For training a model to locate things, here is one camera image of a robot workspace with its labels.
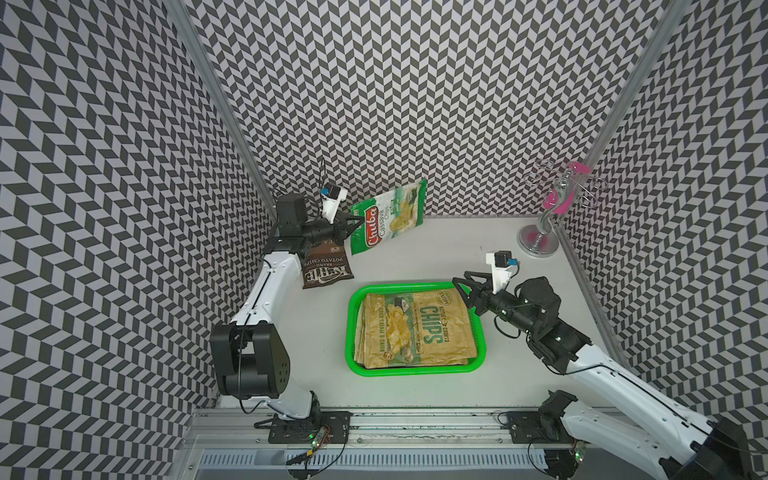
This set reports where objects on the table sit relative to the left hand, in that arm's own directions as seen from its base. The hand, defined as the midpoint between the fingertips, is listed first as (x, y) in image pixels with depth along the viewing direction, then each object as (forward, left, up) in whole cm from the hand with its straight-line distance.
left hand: (361, 220), depth 79 cm
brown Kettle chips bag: (+5, +16, -26) cm, 31 cm away
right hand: (-16, -25, -5) cm, 30 cm away
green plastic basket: (-12, +3, -20) cm, 23 cm away
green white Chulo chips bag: (+5, -7, -3) cm, 9 cm away
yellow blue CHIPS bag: (-22, -17, -20) cm, 34 cm away
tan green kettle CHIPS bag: (-22, -11, -20) cm, 32 cm away
